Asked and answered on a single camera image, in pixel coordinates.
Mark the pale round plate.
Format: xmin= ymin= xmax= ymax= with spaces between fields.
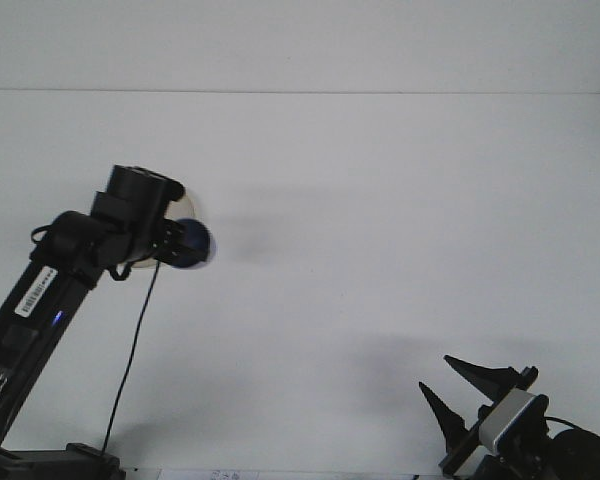
xmin=122 ymin=192 xmax=201 ymax=272

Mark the pale blue cup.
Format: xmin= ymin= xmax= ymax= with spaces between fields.
xmin=172 ymin=217 xmax=217 ymax=272

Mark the long black arm cable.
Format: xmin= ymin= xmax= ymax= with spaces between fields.
xmin=101 ymin=258 xmax=162 ymax=454

